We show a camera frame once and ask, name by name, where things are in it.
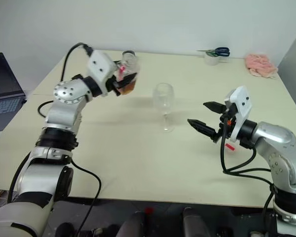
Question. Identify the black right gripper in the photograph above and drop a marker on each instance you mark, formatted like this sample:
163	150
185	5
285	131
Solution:
228	123

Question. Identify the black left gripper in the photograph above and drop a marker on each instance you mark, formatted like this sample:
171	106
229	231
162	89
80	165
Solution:
113	85

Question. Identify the clear glass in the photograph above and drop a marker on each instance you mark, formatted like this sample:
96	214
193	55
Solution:
164	98

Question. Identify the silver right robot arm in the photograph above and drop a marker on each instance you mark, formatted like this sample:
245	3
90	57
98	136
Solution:
276	138

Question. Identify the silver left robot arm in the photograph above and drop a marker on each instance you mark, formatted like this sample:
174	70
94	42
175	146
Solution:
64	93

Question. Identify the small red flat piece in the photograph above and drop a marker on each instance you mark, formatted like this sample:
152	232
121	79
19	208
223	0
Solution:
230	146

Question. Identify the clear tape roll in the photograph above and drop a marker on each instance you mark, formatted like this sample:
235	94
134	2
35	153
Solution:
212	59

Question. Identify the pink cloth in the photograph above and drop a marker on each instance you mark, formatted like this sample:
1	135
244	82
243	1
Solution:
260	65

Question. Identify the dark rounded shape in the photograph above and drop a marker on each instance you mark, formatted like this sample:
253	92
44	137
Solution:
133	225
193	222

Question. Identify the dark grey laptop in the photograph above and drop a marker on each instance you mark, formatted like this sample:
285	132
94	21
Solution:
2	98

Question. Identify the black round floor object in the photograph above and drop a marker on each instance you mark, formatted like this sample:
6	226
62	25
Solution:
65	230

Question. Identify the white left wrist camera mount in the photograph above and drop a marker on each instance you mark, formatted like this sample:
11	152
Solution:
99	66

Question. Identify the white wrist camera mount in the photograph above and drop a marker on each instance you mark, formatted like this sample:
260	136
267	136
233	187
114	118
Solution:
99	66
241	106

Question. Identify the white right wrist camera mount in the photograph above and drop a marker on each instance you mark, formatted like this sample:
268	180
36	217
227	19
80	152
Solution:
241	106

